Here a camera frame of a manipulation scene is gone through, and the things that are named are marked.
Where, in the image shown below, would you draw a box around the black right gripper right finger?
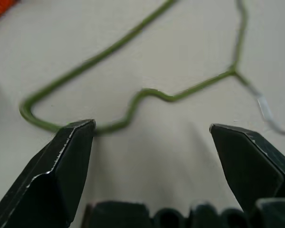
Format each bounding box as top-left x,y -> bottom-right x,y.
209,123 -> 285,212

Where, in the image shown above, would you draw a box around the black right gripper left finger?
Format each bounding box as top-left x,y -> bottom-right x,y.
0,119 -> 96,228

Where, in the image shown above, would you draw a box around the green wire hanger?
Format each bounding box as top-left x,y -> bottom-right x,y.
19,0 -> 285,137

